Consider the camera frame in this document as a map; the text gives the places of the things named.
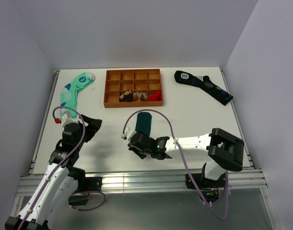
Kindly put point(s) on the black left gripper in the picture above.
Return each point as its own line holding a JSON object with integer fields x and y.
{"x": 93, "y": 126}

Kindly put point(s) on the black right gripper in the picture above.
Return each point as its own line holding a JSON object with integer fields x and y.
{"x": 134, "y": 148}

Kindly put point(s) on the dark green reindeer sock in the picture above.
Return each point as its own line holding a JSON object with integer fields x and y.
{"x": 143, "y": 123}

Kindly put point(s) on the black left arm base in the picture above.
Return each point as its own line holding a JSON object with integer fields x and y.
{"x": 90, "y": 186}

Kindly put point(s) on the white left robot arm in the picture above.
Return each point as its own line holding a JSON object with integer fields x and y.
{"x": 61, "y": 179}

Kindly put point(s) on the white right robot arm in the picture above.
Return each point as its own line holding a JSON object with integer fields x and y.
{"x": 225, "y": 150}

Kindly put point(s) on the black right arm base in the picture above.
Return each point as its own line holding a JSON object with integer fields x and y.
{"x": 209, "y": 188}

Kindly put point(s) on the mint green patterned sock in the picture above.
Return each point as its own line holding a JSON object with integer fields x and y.
{"x": 69, "y": 94}

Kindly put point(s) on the dark brown rolled sock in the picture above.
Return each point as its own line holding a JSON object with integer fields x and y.
{"x": 126, "y": 96}

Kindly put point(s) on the argyle patterned rolled sock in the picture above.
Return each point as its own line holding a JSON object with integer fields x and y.
{"x": 140, "y": 96}

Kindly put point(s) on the orange wooden compartment tray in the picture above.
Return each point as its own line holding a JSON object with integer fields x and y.
{"x": 137, "y": 80}

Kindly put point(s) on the red rolled sock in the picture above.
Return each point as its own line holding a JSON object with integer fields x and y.
{"x": 155, "y": 96}

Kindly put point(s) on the black and blue sock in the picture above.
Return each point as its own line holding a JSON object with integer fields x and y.
{"x": 205, "y": 84}

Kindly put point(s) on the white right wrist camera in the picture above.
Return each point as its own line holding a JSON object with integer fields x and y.
{"x": 128, "y": 133}

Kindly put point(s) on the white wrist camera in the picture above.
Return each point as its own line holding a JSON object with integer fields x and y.
{"x": 128, "y": 133}
{"x": 65, "y": 119}

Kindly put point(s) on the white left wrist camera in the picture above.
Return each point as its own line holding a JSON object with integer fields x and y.
{"x": 65, "y": 119}

